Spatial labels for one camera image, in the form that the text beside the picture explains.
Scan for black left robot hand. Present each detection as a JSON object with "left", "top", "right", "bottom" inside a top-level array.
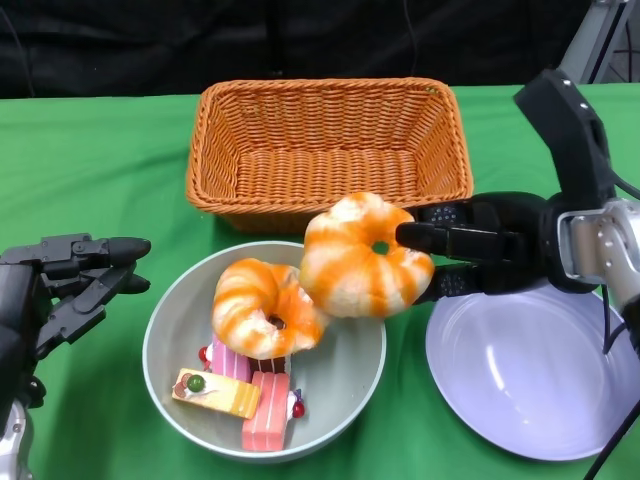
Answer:
[{"left": 0, "top": 232, "right": 152, "bottom": 416}]

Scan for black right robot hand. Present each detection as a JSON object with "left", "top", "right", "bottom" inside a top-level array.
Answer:
[{"left": 395, "top": 192, "right": 567, "bottom": 304}]

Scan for large orange-striped ring bread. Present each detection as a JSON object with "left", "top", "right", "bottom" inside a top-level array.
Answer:
[{"left": 298, "top": 192, "right": 436, "bottom": 320}]

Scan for small orange-striped ring bread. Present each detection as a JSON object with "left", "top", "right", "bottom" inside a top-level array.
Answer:
[{"left": 212, "top": 258, "right": 331, "bottom": 360}]

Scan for grey-green bowl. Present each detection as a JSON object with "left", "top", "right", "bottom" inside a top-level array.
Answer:
[{"left": 142, "top": 241, "right": 389, "bottom": 462}]

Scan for lilac plate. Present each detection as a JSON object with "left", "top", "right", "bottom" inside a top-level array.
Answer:
[{"left": 424, "top": 279, "right": 636, "bottom": 460}]

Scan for light pink cake slice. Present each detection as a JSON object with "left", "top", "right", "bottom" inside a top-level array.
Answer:
[{"left": 198, "top": 332, "right": 251, "bottom": 386}]

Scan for yellow cake slice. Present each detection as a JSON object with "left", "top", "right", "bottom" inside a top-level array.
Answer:
[{"left": 172, "top": 368, "right": 262, "bottom": 419}]

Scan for orange wicker basket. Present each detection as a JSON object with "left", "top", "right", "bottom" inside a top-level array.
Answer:
[{"left": 185, "top": 78, "right": 474, "bottom": 236}]

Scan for brown chocolate cake slice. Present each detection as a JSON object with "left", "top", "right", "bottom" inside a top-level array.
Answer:
[{"left": 252, "top": 355, "right": 292, "bottom": 376}]

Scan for salmon pink cake slice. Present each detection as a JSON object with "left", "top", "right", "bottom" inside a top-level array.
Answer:
[{"left": 241, "top": 370, "right": 306, "bottom": 451}]

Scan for green tablecloth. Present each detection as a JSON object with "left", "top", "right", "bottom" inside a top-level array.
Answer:
[{"left": 0, "top": 82, "right": 640, "bottom": 480}]

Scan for black backdrop curtain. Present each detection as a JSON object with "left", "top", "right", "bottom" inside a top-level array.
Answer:
[{"left": 0, "top": 0, "right": 601, "bottom": 104}]

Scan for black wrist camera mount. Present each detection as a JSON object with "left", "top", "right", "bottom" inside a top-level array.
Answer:
[{"left": 513, "top": 68, "right": 619, "bottom": 211}]

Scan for grey aluminium frame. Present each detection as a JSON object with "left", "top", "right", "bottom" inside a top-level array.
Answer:
[{"left": 548, "top": 0, "right": 640, "bottom": 87}]

